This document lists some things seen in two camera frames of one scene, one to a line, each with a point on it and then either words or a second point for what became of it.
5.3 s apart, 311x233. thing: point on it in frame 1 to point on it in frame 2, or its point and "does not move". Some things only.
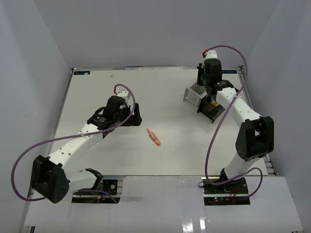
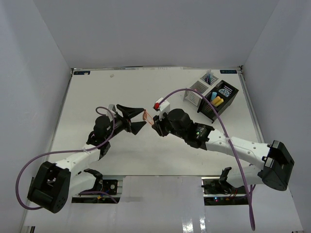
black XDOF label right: [229, 72] does not move
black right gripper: [200, 70] to [161, 131]
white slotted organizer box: [195, 93] does not move
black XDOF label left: [81, 72] does not move
